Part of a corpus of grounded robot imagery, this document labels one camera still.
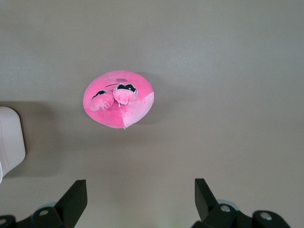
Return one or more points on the white box lid grey latches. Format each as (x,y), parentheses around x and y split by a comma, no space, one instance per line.
(10,137)

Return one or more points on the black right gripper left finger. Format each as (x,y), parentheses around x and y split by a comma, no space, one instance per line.
(69,209)

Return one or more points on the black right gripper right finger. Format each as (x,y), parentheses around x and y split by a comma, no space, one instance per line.
(206,206)

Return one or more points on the pink round plush toy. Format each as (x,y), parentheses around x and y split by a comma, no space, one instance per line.
(133,111)

